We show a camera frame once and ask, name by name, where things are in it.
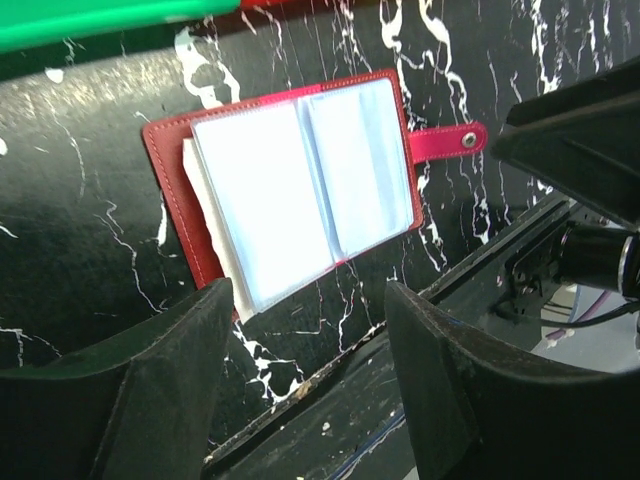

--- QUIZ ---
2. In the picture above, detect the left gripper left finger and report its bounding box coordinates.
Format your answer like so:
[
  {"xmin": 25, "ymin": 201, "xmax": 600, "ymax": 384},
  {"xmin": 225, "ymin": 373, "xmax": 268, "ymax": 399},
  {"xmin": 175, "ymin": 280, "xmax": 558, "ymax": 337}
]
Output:
[{"xmin": 1, "ymin": 278, "xmax": 233, "ymax": 479}]

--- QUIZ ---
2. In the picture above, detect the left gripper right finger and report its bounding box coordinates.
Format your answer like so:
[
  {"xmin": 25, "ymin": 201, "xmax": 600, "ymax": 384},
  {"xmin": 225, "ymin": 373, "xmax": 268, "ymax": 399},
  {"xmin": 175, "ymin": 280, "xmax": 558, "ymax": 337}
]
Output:
[{"xmin": 385, "ymin": 282, "xmax": 639, "ymax": 479}]

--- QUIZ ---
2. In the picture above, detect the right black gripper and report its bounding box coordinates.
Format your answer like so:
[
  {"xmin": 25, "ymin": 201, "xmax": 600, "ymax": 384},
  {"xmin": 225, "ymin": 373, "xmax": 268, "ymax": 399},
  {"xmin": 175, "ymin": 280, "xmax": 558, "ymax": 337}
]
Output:
[{"xmin": 490, "ymin": 57, "xmax": 639, "ymax": 300}]

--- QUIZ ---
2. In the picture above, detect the red leather card holder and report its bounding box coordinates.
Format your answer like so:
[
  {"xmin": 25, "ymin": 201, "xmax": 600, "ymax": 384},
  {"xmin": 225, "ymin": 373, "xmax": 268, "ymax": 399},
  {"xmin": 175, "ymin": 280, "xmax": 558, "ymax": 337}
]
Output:
[{"xmin": 142, "ymin": 70, "xmax": 488, "ymax": 320}]

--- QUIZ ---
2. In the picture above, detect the red plastic bin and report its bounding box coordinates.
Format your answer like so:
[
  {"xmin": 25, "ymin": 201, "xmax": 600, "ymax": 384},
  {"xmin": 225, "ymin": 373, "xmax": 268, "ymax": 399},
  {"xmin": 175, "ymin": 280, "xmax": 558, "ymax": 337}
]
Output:
[{"xmin": 240, "ymin": 0, "xmax": 292, "ymax": 10}]

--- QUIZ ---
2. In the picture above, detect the green plastic bin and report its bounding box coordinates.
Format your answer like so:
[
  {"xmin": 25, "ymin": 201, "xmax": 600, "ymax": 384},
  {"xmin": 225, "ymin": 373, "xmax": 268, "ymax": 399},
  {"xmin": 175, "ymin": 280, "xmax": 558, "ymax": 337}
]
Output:
[{"xmin": 1, "ymin": 0, "xmax": 240, "ymax": 53}]

